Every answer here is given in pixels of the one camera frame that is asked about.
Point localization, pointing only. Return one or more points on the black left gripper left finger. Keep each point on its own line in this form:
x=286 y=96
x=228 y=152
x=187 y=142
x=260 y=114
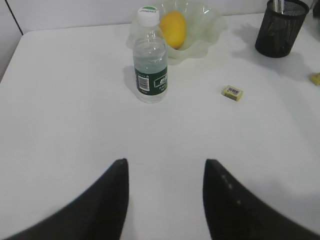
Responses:
x=99 y=213

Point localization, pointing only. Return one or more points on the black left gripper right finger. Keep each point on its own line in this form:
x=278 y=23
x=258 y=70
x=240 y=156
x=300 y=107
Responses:
x=232 y=212

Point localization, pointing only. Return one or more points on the clear water bottle green label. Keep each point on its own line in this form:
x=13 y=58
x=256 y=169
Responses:
x=150 y=56

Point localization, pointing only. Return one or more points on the yellow mango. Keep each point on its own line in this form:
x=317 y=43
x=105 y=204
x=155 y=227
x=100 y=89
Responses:
x=174 y=28

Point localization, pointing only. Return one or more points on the beige white pen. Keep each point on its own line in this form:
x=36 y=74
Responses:
x=278 y=6

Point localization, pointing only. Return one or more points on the yellow eraser with barcode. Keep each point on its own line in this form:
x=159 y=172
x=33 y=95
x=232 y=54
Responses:
x=232 y=93

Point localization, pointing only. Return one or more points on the black mesh pen holder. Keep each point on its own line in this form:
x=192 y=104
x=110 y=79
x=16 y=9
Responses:
x=278 y=31

